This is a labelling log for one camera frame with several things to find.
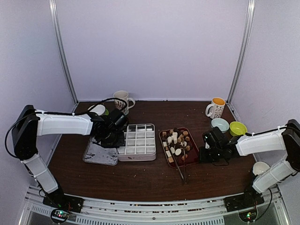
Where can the white cup near base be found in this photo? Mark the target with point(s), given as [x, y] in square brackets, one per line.
[259, 168]

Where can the metal tin lid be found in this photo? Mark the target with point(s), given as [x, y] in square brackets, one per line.
[96, 154]

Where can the light blue bowl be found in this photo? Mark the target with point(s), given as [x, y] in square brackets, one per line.
[220, 123]

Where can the left aluminium frame post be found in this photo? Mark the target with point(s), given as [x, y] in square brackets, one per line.
[61, 50]

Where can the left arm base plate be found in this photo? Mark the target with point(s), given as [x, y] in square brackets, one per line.
[64, 202]

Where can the lime green bowl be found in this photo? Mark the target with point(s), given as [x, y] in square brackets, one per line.
[237, 128]

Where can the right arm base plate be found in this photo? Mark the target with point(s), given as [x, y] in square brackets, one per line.
[243, 201]

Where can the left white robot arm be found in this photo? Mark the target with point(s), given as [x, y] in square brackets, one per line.
[33, 123]

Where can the right aluminium frame post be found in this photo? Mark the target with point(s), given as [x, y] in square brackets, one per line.
[243, 49]

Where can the metal tongs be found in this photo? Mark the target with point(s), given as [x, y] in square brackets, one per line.
[182, 170]

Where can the front aluminium rail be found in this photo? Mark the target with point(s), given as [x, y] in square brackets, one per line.
[210, 211]

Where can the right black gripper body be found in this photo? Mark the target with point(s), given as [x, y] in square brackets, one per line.
[213, 156]

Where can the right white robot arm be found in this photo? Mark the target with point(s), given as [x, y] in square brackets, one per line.
[285, 138]

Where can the white compartment tin box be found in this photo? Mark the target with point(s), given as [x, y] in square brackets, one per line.
[140, 143]

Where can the dark red chocolate tray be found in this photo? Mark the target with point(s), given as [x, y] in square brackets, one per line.
[178, 138]

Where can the aluminium frame post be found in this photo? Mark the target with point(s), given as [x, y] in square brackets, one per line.
[61, 50]
[243, 49]

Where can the orange interior mug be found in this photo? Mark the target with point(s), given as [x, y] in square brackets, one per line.
[215, 108]

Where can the white bowl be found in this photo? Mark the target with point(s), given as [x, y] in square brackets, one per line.
[98, 109]

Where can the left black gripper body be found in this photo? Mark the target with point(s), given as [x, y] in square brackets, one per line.
[112, 140]

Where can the coral pattern mug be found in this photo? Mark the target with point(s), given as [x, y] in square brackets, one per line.
[123, 101]

